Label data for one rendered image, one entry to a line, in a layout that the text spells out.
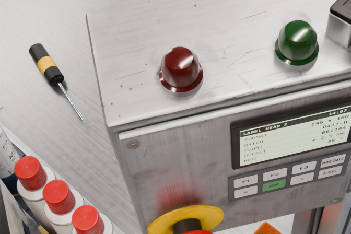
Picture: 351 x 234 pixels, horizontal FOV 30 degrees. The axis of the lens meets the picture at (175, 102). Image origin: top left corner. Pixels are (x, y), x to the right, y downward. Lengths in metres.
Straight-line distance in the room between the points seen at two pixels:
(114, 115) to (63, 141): 0.76
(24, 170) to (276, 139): 0.48
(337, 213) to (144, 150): 0.24
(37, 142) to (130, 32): 0.75
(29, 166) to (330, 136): 0.48
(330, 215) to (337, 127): 0.18
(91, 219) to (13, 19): 0.64
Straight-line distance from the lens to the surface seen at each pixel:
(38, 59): 1.22
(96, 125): 1.14
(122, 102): 0.38
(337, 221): 0.60
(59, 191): 0.81
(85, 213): 0.79
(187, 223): 0.50
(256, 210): 0.52
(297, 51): 0.38
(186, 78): 0.37
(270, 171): 0.46
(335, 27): 0.40
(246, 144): 0.41
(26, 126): 1.18
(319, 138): 0.43
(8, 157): 0.96
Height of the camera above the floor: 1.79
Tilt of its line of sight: 57 degrees down
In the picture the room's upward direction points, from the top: 9 degrees counter-clockwise
